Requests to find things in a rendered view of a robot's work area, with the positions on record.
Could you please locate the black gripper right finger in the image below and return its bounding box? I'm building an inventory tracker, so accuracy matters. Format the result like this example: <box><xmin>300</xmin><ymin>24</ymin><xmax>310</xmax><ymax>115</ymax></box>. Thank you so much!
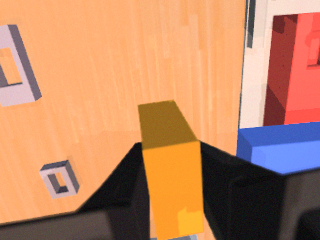
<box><xmin>198</xmin><ymin>139</ymin><xmax>320</xmax><ymax>240</ymax></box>

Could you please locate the blue rectangular block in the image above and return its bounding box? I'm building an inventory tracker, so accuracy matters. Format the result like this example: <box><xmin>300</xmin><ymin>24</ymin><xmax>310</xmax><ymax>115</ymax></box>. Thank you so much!
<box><xmin>236</xmin><ymin>121</ymin><xmax>320</xmax><ymax>173</ymax></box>

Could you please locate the orange rectangular block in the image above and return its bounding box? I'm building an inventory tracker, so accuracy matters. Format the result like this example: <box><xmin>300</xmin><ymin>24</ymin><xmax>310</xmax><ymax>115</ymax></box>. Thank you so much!
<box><xmin>137</xmin><ymin>99</ymin><xmax>204</xmax><ymax>240</ymax></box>

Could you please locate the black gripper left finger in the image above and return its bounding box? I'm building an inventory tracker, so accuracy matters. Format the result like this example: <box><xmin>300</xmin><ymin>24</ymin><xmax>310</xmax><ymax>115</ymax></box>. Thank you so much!
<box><xmin>0</xmin><ymin>142</ymin><xmax>150</xmax><ymax>240</ymax></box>

